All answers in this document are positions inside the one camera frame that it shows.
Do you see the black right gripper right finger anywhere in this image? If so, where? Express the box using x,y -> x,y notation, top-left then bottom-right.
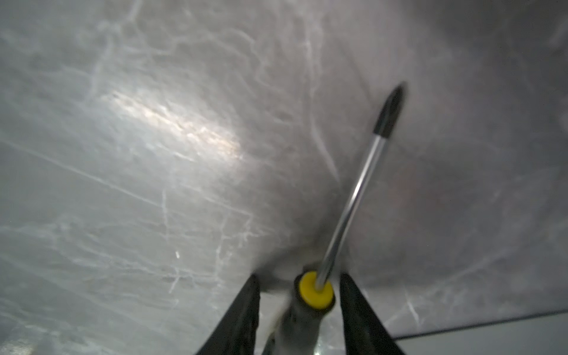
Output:
340,273 -> 405,355

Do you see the grey yellow screwdriver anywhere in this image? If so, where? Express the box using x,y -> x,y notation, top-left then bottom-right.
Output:
263,82 -> 406,354

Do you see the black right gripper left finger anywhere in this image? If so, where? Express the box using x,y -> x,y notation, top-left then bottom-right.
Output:
197,275 -> 260,355

